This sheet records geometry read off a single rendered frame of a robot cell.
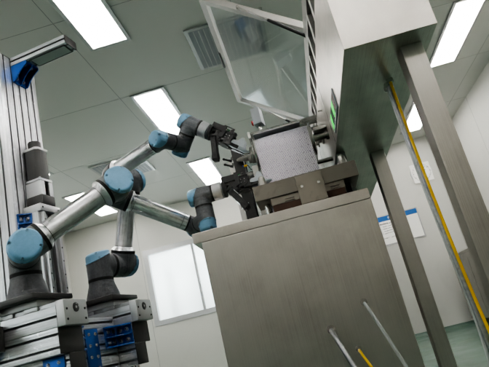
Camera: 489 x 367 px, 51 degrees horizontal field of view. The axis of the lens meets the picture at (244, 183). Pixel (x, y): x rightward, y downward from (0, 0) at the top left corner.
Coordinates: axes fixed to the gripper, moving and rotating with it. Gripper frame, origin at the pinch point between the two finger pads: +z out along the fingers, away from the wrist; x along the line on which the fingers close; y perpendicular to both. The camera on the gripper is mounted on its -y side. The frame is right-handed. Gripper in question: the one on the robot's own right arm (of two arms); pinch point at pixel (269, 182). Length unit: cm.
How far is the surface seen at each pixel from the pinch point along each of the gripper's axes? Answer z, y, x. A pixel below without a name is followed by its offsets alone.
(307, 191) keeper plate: 13.3, -13.7, -22.0
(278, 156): 6.3, 9.7, -0.2
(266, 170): 0.1, 5.4, -0.2
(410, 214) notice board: 173, 59, 555
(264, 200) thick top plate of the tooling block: -3.2, -12.1, -18.8
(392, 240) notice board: 136, 28, 555
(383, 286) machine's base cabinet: 29, -54, -26
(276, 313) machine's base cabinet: -9, -54, -26
